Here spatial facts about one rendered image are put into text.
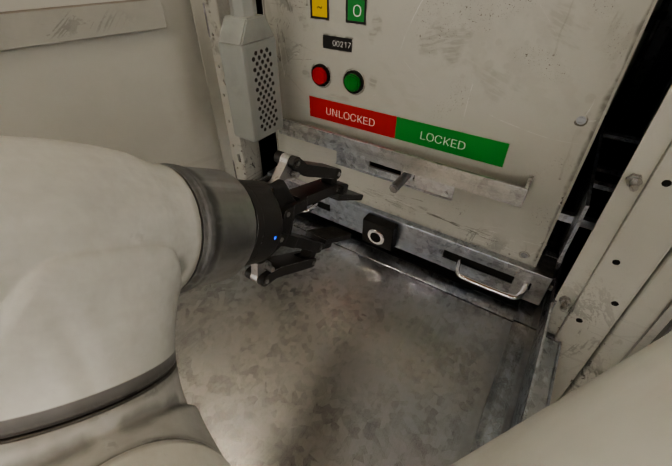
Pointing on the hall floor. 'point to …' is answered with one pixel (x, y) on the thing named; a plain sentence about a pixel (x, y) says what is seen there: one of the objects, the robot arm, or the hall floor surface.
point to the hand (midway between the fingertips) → (336, 214)
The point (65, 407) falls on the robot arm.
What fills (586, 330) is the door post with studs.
